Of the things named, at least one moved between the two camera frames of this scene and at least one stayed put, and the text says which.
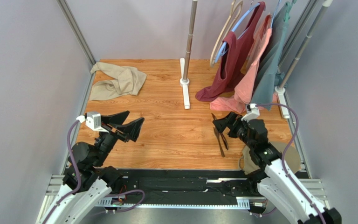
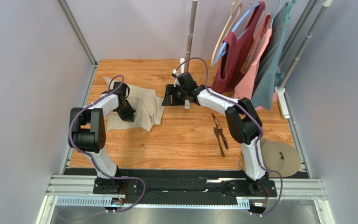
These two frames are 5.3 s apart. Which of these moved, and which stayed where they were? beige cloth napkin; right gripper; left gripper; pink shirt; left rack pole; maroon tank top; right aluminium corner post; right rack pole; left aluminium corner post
Moved: left gripper; beige cloth napkin; right gripper
Stayed: left aluminium corner post; right aluminium corner post; pink shirt; maroon tank top; left rack pole; right rack pole
